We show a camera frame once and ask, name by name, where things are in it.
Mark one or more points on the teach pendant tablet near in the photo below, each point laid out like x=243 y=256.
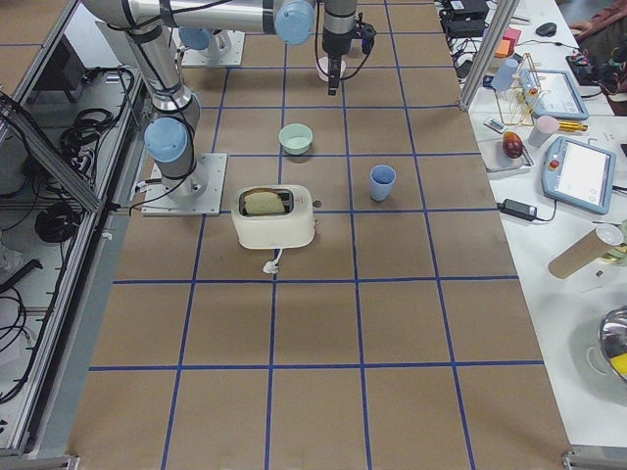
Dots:
x=579 y=174

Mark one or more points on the blue cup on side table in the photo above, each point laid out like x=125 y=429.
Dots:
x=504 y=76

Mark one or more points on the blue cup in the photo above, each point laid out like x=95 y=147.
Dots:
x=382 y=178
x=504 y=76

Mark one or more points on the white pink cup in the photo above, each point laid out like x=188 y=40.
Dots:
x=543 y=128

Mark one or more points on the gold wire rack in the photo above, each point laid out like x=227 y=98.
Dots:
x=512 y=106

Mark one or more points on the red apple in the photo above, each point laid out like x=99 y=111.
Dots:
x=512 y=145

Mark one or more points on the teach pendant tablet far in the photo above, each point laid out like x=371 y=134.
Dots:
x=552 y=93

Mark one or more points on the aluminium frame post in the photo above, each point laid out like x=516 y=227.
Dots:
x=497 y=26

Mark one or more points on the cream white toaster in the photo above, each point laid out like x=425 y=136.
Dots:
x=292 y=229

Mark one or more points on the pink bowl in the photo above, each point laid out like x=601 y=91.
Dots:
x=323 y=68

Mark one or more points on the black computer mouse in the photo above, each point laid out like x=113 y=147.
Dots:
x=546 y=29

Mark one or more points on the metal tray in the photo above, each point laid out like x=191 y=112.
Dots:
x=498 y=164

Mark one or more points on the cardboard tube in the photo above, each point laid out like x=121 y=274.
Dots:
x=590 y=247

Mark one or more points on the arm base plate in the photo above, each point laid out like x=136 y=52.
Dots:
x=224 y=51
x=200 y=193

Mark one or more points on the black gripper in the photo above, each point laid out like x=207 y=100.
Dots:
x=335 y=44

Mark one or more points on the steel mixing bowl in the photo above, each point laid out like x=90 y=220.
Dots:
x=612 y=337

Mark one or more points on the orange pink sticky notes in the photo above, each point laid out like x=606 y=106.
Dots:
x=508 y=42

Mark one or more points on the toast slice in toaster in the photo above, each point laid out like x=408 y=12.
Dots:
x=263 y=203

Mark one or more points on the black power adapter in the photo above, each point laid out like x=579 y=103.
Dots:
x=517 y=209

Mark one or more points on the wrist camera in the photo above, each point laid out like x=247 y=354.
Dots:
x=366 y=34

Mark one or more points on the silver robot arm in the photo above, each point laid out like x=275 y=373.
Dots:
x=146 y=26
x=338 y=22

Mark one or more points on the mint green bowl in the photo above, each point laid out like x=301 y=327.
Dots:
x=295 y=138

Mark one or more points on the teach pendant tablet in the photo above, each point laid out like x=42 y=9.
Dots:
x=552 y=93
x=579 y=174

